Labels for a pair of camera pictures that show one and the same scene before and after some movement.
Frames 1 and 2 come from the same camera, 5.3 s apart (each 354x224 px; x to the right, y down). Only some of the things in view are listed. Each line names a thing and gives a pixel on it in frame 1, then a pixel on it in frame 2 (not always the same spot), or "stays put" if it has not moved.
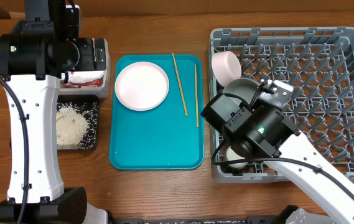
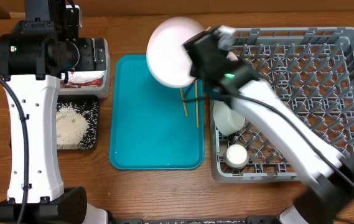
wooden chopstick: x=180 y=84 stays put
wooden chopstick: x=197 y=120 stays put
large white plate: x=141 y=86 → x=167 y=60
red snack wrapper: x=94 y=83 stays put
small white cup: x=232 y=155 stays put
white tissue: x=83 y=76 → x=93 y=82
